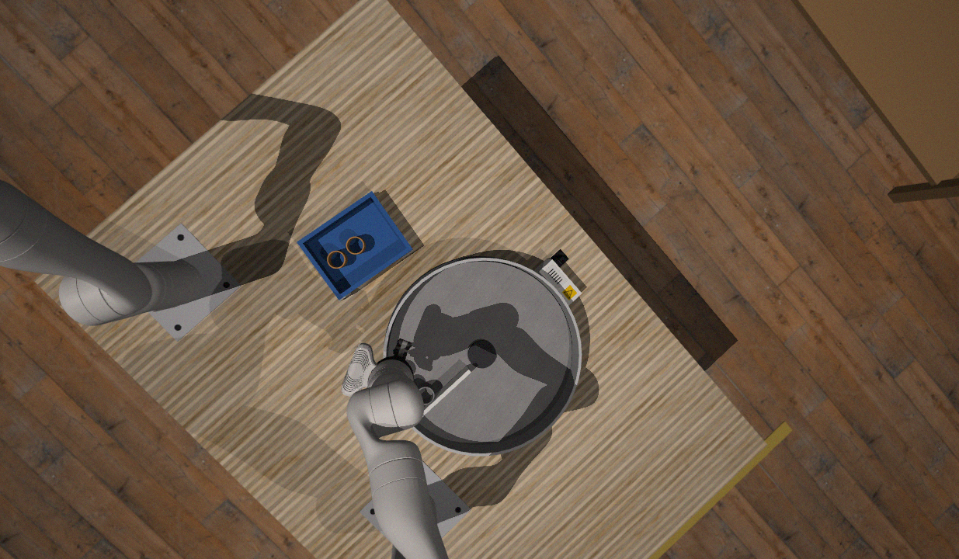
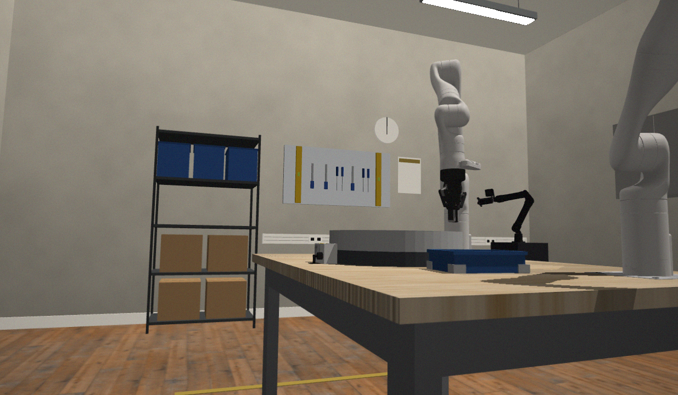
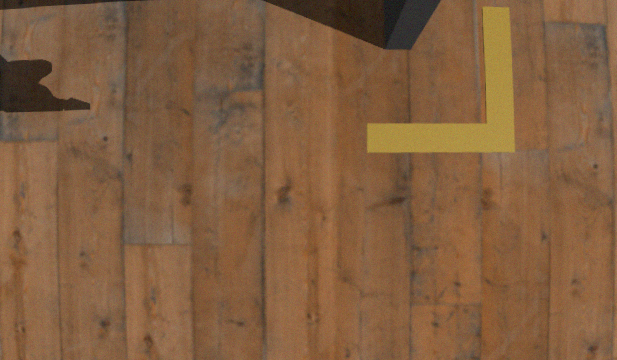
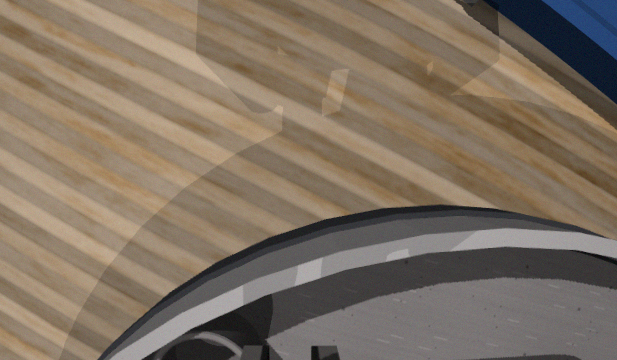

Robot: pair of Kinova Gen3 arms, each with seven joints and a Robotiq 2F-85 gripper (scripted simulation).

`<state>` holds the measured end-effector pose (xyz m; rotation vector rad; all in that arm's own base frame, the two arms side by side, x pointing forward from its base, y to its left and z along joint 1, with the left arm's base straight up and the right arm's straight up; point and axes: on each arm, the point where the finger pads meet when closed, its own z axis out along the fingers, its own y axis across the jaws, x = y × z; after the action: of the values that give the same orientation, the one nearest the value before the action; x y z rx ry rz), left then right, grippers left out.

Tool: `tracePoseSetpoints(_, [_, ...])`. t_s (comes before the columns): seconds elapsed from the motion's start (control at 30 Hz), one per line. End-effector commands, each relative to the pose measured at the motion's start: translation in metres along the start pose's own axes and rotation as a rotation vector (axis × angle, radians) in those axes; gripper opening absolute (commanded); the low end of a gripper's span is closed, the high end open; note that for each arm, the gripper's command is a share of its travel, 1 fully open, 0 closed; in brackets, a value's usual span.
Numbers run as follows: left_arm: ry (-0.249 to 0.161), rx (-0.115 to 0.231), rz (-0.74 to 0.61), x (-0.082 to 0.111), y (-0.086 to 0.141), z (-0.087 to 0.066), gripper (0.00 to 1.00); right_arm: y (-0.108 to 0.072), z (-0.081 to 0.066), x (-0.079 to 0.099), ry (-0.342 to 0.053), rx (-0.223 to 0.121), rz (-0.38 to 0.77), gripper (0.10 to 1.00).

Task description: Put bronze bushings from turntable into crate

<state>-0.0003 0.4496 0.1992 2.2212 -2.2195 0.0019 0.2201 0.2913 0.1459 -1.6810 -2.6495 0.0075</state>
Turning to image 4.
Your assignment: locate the blue open crate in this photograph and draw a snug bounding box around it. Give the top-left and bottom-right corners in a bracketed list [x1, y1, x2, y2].
[483, 0, 617, 104]

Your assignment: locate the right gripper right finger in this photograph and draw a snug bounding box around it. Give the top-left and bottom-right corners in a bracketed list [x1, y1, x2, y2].
[311, 346, 340, 360]

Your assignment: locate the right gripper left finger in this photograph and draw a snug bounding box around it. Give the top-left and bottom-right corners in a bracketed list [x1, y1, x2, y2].
[240, 345, 270, 360]

